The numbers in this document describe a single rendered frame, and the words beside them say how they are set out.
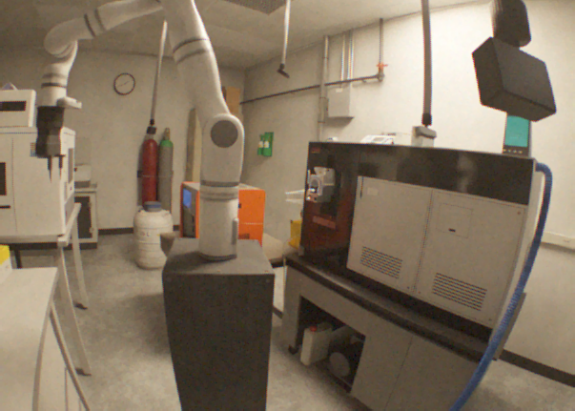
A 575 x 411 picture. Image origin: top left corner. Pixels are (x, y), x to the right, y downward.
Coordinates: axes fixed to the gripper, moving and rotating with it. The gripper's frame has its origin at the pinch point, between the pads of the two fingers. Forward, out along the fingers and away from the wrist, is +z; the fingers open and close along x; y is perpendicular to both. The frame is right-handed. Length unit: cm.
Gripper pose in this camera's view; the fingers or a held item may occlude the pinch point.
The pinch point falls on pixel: (55, 180)
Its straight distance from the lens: 78.2
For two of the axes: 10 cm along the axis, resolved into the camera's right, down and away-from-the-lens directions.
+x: 2.5, 1.6, -9.5
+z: -0.8, 9.9, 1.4
